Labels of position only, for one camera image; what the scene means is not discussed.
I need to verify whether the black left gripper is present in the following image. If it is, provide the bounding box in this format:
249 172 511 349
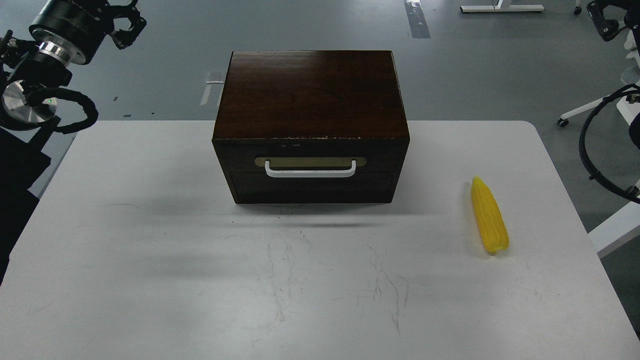
87 0 147 50

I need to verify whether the white metal drawer handle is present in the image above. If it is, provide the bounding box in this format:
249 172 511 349
264 159 357 178

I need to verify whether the dark wooden drawer front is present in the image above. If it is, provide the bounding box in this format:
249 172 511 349
214 140 409 204

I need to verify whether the yellow corn cob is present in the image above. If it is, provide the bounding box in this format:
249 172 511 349
470 176 510 255

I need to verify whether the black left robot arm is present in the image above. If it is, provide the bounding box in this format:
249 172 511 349
1 0 147 133

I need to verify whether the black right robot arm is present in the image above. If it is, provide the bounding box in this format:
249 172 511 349
585 0 640 45

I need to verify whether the dark wooden drawer cabinet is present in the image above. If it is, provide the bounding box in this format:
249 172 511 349
212 50 411 205

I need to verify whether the white floor tape mark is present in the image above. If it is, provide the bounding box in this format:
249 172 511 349
199 69 227 107

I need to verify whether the grey floor tape strip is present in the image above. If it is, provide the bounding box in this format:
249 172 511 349
403 0 431 39

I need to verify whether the white rolling stand leg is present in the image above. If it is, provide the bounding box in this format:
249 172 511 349
558 82 640 127

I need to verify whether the black corrugated cable right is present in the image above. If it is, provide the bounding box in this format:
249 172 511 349
578 83 640 204

